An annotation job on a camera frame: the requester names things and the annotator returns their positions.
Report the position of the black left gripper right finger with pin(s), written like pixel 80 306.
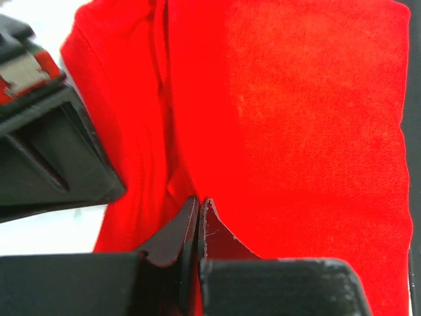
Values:
pixel 235 281

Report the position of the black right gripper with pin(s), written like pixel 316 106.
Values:
pixel 51 155

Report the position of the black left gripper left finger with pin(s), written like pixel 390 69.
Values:
pixel 154 279

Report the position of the red t shirt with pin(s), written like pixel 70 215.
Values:
pixel 286 113

